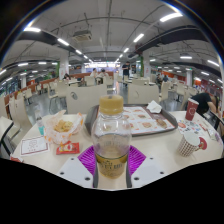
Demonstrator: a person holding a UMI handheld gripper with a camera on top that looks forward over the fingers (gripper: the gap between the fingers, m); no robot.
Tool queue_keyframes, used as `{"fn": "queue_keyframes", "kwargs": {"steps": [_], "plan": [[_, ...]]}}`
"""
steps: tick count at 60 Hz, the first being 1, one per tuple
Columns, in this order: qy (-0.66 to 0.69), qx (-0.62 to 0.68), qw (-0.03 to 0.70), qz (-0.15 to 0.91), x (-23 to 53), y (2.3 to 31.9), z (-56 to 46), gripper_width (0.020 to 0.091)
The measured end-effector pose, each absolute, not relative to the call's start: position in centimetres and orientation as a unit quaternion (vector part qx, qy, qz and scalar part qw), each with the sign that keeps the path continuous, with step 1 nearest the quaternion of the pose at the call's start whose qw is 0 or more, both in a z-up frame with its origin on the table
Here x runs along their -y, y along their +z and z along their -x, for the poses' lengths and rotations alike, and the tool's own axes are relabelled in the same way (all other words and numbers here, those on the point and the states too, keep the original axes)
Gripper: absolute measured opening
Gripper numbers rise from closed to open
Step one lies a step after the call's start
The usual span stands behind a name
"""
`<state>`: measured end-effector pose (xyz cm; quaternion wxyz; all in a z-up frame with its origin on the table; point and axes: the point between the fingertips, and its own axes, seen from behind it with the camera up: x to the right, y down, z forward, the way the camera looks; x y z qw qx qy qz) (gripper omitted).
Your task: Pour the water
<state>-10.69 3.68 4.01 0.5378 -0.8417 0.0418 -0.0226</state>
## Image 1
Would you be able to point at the white printed card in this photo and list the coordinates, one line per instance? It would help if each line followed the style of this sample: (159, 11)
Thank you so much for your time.
(34, 145)

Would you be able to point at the beige chair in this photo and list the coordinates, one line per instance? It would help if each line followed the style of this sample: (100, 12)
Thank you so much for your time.
(143, 94)
(83, 98)

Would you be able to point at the dark food tray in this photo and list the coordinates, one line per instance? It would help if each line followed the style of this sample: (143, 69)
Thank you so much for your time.
(171, 120)

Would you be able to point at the white crumpled napkin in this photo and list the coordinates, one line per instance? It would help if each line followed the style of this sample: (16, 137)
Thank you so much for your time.
(154, 106)

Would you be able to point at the red paper cup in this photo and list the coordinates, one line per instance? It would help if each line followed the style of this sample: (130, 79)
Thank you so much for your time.
(192, 109)

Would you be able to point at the paper bag with fried snacks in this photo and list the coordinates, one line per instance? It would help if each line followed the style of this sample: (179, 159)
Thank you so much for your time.
(61, 128)

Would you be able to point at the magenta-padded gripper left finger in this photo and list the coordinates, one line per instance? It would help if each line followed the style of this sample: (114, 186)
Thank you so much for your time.
(86, 159)

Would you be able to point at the white table with black edge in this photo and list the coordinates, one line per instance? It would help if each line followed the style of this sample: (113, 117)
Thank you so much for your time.
(5, 128)
(218, 121)

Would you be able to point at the group of ceiling lights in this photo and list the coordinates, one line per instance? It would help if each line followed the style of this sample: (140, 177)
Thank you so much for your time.
(170, 16)

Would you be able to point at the group of beige chairs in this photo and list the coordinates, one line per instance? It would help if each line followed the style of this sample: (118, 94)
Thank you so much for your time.
(26, 95)

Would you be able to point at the person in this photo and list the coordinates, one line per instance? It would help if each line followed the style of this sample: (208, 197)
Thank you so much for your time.
(102, 74)
(160, 79)
(66, 77)
(203, 101)
(126, 70)
(94, 73)

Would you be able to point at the clear plastic wrapper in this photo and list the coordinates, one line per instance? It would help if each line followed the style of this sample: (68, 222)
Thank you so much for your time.
(214, 135)

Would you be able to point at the fried food piece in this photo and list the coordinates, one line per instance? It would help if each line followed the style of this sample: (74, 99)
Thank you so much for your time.
(162, 123)

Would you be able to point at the ceiling air conditioner unit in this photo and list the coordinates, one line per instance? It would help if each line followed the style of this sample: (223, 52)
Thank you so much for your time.
(82, 35)

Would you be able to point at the red ketchup packet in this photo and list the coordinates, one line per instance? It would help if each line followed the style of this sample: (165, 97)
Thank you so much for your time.
(68, 148)

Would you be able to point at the clear bottle with yellow cap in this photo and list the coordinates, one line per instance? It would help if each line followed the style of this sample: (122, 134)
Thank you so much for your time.
(111, 140)

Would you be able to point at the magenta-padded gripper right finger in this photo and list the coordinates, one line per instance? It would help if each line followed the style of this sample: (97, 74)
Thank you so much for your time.
(137, 159)

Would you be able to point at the small clear bottle blue cap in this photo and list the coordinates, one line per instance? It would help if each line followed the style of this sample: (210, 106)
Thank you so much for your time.
(39, 126)

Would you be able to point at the colourful sticker sheet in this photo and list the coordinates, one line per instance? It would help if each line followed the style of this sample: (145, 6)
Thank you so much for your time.
(191, 126)

